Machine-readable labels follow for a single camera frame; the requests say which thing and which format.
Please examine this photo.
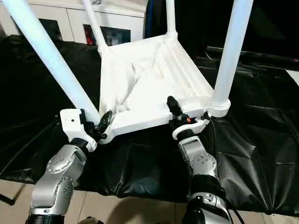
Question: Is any white plastic table top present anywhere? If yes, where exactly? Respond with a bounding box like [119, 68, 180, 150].
[98, 34, 232, 144]

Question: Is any white plastic table leg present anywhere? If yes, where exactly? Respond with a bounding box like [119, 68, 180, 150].
[80, 0, 110, 56]
[165, 0, 179, 40]
[210, 0, 255, 117]
[2, 0, 102, 123]

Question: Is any black work surface mat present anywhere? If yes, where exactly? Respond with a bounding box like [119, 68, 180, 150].
[0, 34, 299, 217]

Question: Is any white glass door cabinet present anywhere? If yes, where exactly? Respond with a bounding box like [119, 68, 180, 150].
[0, 0, 147, 46]

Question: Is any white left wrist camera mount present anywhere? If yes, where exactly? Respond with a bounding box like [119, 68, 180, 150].
[59, 108, 98, 152]

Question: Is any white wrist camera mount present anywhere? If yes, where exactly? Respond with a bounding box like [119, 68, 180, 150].
[172, 111, 212, 140]
[59, 108, 98, 152]

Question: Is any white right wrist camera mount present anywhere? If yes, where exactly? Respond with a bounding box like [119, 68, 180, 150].
[172, 111, 212, 140]

